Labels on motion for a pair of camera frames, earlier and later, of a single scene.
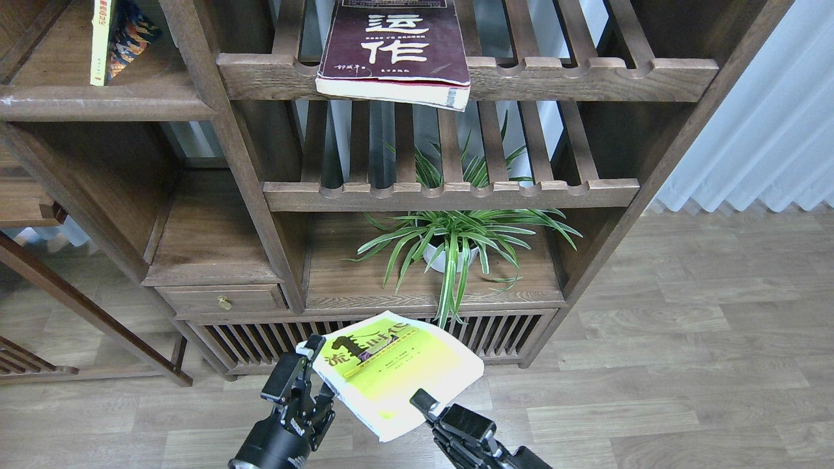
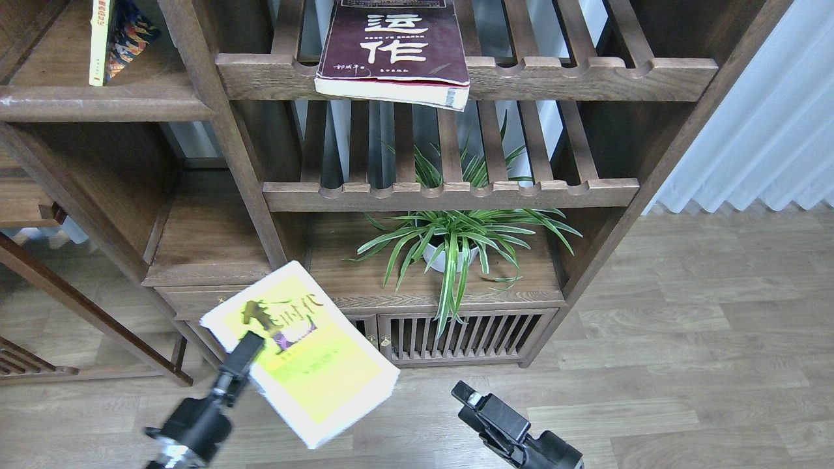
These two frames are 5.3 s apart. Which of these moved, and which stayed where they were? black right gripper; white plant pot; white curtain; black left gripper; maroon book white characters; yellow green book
Moved: black left gripper; black right gripper; yellow green book
Stayed: maroon book white characters; white curtain; white plant pot
